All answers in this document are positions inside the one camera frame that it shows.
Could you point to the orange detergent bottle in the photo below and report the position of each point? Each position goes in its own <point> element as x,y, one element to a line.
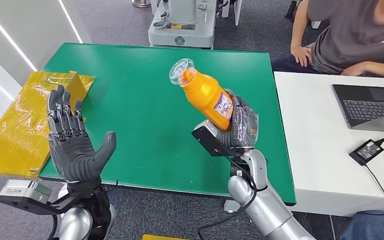
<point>202,92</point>

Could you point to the person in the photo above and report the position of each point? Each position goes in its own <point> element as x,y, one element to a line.
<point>351,33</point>

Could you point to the white machine base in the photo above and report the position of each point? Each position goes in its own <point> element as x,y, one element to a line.
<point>178,33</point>

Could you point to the person's right hand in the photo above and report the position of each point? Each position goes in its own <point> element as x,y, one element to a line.
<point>300,54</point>

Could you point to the chrome stand base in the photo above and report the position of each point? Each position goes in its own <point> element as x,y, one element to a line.
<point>140,3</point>

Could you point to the black power adapter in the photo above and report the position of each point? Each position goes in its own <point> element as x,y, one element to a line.
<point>366,151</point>

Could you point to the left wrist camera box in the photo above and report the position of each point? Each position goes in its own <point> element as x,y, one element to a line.
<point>23,192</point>

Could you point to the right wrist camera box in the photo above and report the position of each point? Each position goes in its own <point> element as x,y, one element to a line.
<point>208,139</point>

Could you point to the person's left hand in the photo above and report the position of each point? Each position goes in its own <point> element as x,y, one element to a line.
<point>352,69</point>

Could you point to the person's right forearm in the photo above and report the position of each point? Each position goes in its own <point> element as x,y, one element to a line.
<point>298,26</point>

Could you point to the yellow object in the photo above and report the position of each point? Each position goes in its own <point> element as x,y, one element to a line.
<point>159,237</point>

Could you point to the white table leg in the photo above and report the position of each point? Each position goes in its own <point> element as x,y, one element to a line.
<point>231,207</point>

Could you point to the black shoes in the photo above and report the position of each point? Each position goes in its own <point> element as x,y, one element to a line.
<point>290,11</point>

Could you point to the person's leg in jeans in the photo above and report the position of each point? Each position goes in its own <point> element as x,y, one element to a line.
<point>374,228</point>

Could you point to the white furniture panel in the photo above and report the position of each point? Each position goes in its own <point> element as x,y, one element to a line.
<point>236,13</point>

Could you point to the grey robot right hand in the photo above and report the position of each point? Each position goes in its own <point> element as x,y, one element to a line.
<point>245,126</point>

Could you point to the person's hand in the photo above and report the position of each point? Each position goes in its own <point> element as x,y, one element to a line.
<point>300,54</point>
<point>352,69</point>

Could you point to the yellow wrapped cardboard box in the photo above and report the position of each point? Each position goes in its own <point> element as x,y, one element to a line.
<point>16,132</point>

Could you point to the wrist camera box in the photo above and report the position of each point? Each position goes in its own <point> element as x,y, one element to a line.
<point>23,192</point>
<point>208,139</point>

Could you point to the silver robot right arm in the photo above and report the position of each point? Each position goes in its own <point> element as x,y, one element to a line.
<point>268,208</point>

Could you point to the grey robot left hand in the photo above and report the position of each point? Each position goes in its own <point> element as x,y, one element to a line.
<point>72,155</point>

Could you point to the grey laptop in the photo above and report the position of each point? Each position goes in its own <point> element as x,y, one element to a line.
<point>367,109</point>

